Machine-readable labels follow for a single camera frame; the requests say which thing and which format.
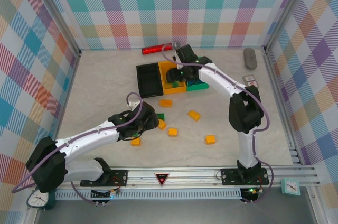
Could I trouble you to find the yellow plastic bin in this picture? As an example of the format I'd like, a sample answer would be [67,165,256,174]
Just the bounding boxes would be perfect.
[158,61,187,96]

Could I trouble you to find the green plastic bin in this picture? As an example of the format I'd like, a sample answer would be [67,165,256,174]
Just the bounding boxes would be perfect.
[186,55,210,92]

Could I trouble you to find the black plastic bin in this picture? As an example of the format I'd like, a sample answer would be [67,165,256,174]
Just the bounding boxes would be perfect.
[136,62,164,99]

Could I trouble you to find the red glitter tube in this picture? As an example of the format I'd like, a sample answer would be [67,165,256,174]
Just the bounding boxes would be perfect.
[142,43,174,55]

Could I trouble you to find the red triangle emblem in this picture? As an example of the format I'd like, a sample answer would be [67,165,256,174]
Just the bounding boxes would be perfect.
[154,172,171,188]

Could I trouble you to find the playing card box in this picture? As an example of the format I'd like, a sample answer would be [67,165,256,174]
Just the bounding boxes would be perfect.
[242,75,259,89]

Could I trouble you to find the grey oval case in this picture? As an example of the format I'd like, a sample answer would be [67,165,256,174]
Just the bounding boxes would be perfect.
[242,47,258,70]

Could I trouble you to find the small black controller board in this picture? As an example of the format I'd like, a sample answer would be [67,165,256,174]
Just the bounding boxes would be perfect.
[91,188,122,200]
[240,187,264,198]

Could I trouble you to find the dark teal alarm clock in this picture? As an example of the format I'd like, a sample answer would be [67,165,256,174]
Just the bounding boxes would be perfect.
[26,188,56,211]

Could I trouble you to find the mint square clock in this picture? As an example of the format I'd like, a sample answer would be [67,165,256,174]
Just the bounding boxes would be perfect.
[280,178,301,197]

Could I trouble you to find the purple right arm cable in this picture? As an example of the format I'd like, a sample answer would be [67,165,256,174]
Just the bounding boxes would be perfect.
[161,42,275,205]

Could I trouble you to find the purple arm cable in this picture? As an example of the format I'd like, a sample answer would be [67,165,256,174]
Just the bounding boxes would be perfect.
[12,92,145,206]
[161,42,275,205]

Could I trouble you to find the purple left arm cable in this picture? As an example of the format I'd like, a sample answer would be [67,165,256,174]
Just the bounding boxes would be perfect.
[12,92,145,206]

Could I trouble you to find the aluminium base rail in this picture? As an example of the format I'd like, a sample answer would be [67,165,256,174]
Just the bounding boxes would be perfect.
[31,167,319,189]

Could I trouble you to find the white slotted cable duct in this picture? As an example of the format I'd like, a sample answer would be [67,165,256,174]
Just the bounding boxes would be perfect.
[54,188,242,200]

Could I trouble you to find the aluminium floor rail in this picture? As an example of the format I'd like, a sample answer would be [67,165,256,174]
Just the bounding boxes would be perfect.
[54,53,81,140]
[262,49,302,165]

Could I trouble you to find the aluminium frame post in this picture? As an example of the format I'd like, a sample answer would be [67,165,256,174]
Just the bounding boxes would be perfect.
[25,0,82,58]
[262,0,322,54]

